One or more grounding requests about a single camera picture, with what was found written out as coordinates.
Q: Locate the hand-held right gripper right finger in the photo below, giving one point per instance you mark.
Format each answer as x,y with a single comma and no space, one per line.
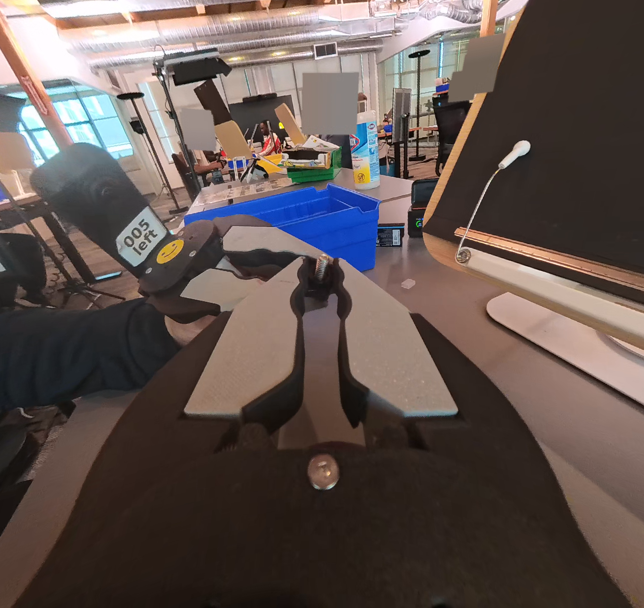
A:
397,361

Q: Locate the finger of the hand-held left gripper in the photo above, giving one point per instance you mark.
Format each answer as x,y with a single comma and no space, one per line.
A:
216,291
261,241

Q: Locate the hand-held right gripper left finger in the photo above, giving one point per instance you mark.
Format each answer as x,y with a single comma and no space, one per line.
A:
246,361

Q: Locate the black knob screw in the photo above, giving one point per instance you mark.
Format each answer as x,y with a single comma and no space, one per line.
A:
322,268

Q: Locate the blue plastic bin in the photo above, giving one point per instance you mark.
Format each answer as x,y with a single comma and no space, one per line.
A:
342,225

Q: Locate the person's left forearm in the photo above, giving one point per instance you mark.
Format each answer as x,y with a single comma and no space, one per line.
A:
75,351

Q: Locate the person's left hand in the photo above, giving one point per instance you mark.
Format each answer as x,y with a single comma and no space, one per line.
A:
188,334

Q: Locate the printed paper sheet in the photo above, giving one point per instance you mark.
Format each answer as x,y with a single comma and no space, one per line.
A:
241,190

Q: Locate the green plastic bin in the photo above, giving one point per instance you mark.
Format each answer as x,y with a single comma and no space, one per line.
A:
314,175

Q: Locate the cardboard box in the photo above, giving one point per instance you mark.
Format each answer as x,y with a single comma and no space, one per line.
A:
307,155

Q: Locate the beige tilted board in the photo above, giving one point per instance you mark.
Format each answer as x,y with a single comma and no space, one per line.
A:
289,122

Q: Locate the small black battery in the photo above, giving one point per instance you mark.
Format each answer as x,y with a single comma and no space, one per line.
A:
391,235

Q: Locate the disinfecting wipes canister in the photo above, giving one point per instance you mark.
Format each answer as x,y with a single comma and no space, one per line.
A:
367,160

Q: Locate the brown tilted board stand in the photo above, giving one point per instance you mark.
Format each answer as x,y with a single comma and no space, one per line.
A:
211,100

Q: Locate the studio light on stand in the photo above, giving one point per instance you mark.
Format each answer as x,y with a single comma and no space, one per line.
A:
196,69

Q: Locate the black charger case green lights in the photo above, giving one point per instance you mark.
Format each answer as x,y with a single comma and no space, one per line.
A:
425,195

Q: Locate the black high-back office chair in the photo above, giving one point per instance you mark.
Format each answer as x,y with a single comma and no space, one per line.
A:
450,125

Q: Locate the black board white stand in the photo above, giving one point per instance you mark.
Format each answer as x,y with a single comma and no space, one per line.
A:
553,140

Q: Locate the dark wall screen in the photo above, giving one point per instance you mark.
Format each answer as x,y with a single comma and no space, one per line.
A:
266,110

